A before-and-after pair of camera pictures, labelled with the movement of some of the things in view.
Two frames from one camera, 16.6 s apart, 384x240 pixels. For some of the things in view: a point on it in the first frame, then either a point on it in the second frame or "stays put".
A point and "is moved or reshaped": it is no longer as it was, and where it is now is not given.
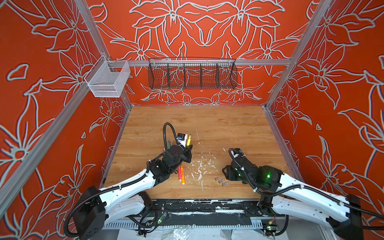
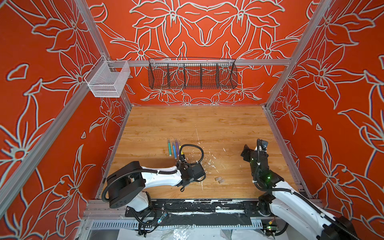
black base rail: (220, 208) stays put
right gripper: (227, 172) → (249, 154)
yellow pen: (189, 140) is moved or reshaped
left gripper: (185, 150) → (184, 177)
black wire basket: (192, 73) stays put
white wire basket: (107, 78) stays put
